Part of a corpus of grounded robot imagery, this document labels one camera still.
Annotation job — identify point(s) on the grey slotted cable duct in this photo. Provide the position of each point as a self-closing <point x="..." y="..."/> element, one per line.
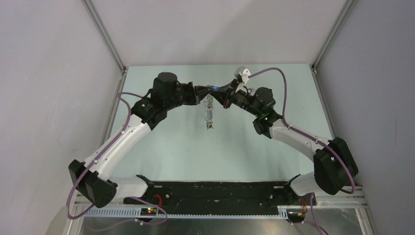
<point x="141" y="212"/>

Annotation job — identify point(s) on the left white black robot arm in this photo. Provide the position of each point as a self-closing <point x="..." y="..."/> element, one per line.
<point x="92" y="177"/>

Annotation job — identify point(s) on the right aluminium frame post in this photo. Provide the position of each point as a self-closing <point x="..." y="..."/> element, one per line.
<point x="334" y="31"/>

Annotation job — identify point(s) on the large metal keyring with clips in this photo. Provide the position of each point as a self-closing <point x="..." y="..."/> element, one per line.
<point x="208" y="104"/>

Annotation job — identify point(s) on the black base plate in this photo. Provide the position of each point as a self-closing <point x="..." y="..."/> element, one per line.
<point x="223" y="196"/>

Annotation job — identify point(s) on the aluminium frame post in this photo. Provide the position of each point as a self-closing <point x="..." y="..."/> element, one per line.
<point x="334" y="31"/>
<point x="100" y="27"/>

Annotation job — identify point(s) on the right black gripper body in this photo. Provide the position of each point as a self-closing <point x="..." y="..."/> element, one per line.
<point x="243" y="100"/>

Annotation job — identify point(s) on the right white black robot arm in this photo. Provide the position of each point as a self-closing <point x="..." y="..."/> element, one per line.
<point x="334" y="165"/>

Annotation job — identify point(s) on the left aluminium frame post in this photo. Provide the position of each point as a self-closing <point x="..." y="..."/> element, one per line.
<point x="100" y="27"/>

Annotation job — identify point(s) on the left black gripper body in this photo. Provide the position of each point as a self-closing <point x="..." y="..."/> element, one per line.
<point x="188" y="94"/>

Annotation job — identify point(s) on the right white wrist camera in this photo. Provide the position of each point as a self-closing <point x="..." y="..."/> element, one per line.
<point x="242" y="76"/>

